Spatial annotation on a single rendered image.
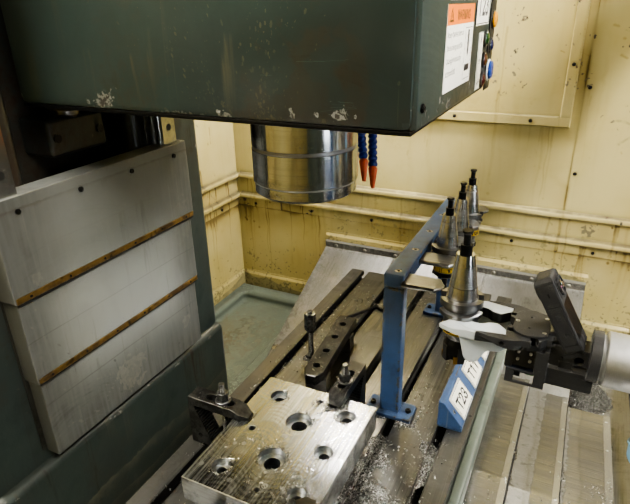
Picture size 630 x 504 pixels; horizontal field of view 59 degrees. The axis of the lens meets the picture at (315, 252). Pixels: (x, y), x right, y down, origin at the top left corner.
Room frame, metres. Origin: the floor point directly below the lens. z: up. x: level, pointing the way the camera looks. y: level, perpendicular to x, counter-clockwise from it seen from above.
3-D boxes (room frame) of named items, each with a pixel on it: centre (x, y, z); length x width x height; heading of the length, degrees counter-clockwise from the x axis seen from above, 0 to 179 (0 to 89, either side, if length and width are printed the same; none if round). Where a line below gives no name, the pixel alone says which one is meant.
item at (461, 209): (1.15, -0.32, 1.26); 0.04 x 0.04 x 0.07
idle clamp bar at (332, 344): (1.09, -0.03, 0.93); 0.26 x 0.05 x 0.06; 158
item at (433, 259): (1.00, -0.25, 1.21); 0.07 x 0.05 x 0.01; 63
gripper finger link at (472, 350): (0.66, -0.22, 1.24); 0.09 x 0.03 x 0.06; 77
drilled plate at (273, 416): (0.75, 0.06, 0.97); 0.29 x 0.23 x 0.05; 153
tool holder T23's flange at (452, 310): (0.70, -0.21, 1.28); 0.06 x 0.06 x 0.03
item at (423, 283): (0.90, -0.20, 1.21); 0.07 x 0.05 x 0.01; 63
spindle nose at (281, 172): (0.82, 0.01, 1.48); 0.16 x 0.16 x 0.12
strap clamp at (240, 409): (0.84, 0.18, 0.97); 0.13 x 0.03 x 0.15; 63
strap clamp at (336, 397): (0.89, -0.06, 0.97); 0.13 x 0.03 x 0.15; 153
